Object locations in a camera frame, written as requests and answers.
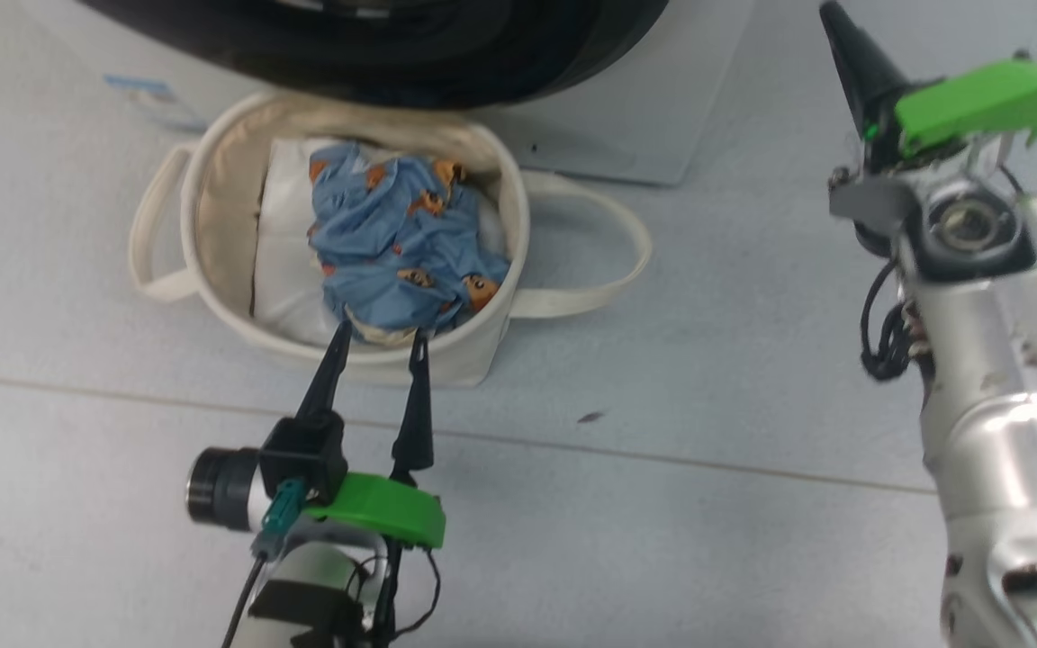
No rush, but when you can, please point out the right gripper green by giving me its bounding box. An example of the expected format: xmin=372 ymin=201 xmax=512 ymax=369
xmin=819 ymin=0 xmax=1037 ymax=172

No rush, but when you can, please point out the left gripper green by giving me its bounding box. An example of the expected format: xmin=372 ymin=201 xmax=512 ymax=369
xmin=295 ymin=320 xmax=446 ymax=550

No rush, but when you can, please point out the blue garment with orange prints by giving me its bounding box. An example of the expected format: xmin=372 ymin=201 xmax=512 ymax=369
xmin=307 ymin=142 xmax=512 ymax=347

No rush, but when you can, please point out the black round washing machine door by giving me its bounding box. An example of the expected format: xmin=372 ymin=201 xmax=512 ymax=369
xmin=77 ymin=0 xmax=671 ymax=111

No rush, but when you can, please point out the white washing machine body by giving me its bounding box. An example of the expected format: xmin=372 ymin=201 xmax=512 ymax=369
xmin=14 ymin=0 xmax=753 ymax=187

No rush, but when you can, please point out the cream canvas laundry basket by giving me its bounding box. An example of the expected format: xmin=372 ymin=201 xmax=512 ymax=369
xmin=129 ymin=88 xmax=653 ymax=390

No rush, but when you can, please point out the blue energy label sticker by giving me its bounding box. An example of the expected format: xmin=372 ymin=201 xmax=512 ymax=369
xmin=104 ymin=75 xmax=204 ymax=131

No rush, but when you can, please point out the left cable with teal connector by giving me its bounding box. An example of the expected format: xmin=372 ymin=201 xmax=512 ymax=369
xmin=221 ymin=480 xmax=306 ymax=648

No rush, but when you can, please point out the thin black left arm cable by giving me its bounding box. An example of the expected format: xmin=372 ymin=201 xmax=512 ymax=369
xmin=338 ymin=543 xmax=442 ymax=645

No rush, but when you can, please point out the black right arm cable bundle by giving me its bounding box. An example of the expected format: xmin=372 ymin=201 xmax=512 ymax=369
xmin=860 ymin=256 xmax=935 ymax=382

